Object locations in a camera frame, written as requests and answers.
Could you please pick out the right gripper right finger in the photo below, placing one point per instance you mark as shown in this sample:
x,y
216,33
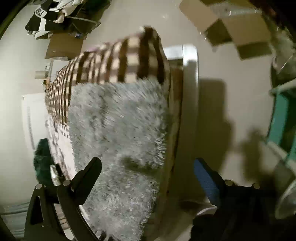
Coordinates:
x,y
242,212

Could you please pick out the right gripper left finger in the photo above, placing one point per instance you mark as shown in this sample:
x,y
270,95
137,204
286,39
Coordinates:
x,y
42,222

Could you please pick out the grey fluffy pants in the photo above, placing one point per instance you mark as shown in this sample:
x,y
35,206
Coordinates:
x,y
126,126

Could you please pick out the dark green blanket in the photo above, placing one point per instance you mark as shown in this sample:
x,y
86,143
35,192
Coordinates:
x,y
42,162

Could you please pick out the floral bed sheet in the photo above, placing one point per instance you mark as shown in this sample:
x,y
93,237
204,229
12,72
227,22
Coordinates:
x,y
60,146

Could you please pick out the white headboard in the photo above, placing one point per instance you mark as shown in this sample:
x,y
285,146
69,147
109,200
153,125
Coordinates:
x,y
34,115

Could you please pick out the white nightstand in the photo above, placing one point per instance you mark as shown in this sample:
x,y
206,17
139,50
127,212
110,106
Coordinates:
x,y
52,68

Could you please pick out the brown cardboard box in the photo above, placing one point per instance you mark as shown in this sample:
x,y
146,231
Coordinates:
x,y
63,45

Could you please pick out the brown checkered blanket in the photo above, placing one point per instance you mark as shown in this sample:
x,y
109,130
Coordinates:
x,y
137,56

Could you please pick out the open cardboard box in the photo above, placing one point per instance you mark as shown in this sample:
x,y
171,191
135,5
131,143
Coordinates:
x,y
239,22

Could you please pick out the chair with piled clothes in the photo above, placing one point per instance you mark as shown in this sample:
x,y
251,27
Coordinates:
x,y
52,17

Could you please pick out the white bed frame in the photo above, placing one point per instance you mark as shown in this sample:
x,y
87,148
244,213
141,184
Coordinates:
x,y
183,109

